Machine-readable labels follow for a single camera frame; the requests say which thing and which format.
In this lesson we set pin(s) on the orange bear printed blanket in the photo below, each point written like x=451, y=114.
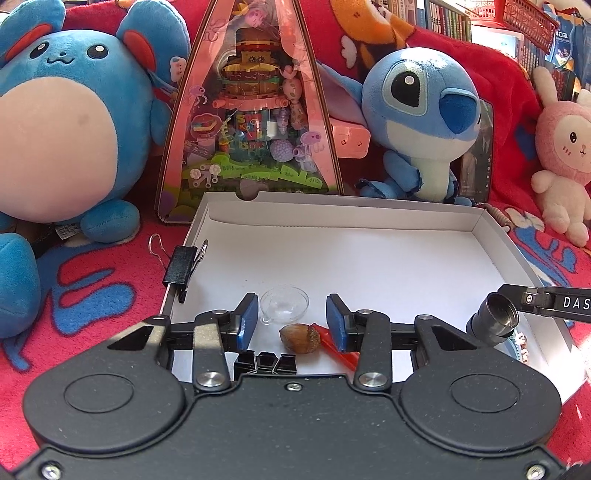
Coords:
x=503, y=115

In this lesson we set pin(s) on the black binder clip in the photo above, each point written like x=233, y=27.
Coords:
x=268, y=364
x=182, y=270

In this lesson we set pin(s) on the round blue mouse plush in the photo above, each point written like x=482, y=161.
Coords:
x=69, y=129

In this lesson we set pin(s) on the dark photo card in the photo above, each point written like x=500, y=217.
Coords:
x=478, y=157

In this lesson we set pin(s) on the red plastic basket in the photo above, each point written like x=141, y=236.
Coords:
x=526, y=21

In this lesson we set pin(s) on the white cardboard box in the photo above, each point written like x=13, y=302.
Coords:
x=369, y=258

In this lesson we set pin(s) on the small transparent cup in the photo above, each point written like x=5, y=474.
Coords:
x=284, y=304

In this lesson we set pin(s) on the cat printed blanket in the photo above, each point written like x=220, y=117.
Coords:
x=92, y=286

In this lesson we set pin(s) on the row of books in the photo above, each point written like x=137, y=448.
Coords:
x=443, y=18

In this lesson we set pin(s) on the blue hair clip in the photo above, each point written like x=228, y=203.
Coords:
x=519, y=348

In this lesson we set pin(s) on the blue alien plush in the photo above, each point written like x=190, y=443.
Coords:
x=415, y=106

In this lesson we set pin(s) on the pink bunny plush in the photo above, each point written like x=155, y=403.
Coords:
x=563, y=152

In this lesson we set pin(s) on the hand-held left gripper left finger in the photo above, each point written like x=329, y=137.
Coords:
x=249, y=323

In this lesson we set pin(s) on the brown acorn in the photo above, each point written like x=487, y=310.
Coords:
x=300, y=339

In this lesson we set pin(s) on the triangular toy house display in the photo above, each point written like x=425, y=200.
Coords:
x=249, y=115

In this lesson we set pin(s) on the pink toy game console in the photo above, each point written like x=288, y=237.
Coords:
x=351, y=141

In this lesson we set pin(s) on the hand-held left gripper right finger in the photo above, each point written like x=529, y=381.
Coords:
x=334, y=325

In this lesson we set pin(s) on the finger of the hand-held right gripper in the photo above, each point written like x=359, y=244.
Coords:
x=531, y=300

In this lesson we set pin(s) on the blue hanging card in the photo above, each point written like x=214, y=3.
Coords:
x=561, y=37

